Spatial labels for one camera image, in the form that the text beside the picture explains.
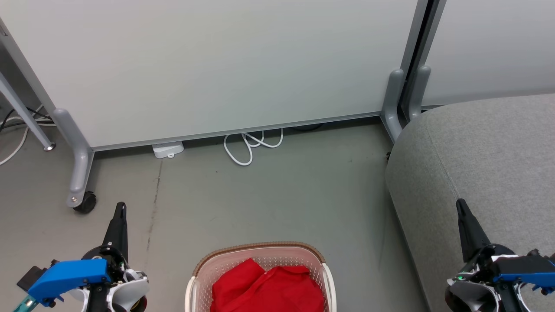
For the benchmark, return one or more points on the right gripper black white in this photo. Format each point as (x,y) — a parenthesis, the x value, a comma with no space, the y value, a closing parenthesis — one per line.
(470,286)

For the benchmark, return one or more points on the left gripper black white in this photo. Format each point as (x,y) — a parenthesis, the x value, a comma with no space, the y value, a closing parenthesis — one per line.
(123,288)

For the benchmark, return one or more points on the red cloth garment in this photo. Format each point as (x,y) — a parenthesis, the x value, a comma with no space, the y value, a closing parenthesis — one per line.
(269,288)

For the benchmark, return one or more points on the grey fabric sofa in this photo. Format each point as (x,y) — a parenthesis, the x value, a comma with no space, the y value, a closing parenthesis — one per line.
(485,164)

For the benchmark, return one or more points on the black caster wheel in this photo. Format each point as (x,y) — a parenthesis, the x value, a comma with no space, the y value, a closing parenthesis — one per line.
(86,203)

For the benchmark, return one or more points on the grey partition leg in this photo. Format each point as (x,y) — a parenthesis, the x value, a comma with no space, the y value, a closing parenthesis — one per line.
(78,160)

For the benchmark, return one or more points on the white plastic laundry basket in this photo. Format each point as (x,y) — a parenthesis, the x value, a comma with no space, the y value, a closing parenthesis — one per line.
(204,271)

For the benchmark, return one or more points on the white power adapter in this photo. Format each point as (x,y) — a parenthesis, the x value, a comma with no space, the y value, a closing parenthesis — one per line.
(168,149)

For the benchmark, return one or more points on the grey metal table leg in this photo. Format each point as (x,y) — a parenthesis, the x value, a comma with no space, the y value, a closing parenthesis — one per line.
(24,112)

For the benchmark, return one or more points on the grey partition foot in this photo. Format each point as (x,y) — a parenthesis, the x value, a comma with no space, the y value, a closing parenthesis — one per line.
(418,91)
(392,104)

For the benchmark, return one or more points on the large white partition panel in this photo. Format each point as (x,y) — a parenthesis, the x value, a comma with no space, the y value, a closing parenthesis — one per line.
(208,65)

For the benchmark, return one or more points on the narrow white partition panel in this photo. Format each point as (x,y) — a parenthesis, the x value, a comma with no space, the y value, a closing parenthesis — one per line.
(494,47)

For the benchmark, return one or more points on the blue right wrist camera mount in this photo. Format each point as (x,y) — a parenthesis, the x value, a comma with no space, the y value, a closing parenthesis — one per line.
(527,271)

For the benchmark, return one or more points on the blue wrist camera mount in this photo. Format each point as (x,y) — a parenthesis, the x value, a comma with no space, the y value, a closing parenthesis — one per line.
(65,277)
(527,271)

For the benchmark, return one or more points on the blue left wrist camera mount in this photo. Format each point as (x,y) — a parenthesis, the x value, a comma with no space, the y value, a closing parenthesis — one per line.
(65,277)

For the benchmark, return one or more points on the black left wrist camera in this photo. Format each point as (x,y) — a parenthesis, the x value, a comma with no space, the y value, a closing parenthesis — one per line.
(31,276)

